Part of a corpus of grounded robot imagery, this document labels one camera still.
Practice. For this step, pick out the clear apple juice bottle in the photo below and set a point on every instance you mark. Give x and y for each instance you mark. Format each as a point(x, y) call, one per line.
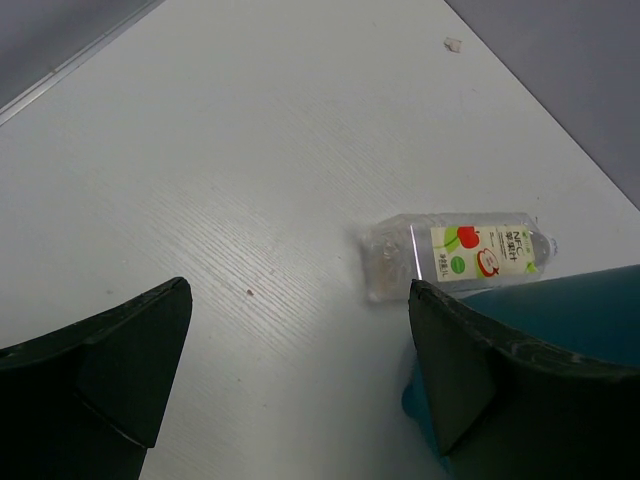
point(454, 251)

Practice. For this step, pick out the teal bin with yellow rim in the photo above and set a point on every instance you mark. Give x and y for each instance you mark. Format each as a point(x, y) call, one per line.
point(594, 314)

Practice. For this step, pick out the small white paper scrap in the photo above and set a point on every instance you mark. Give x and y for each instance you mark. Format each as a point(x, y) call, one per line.
point(453, 45)

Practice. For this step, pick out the aluminium front rail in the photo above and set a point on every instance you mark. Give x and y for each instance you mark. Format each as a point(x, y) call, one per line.
point(43, 41)

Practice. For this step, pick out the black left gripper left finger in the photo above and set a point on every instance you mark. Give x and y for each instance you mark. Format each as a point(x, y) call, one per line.
point(87, 401)

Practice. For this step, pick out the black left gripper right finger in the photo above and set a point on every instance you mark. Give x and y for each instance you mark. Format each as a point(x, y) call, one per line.
point(500, 403)

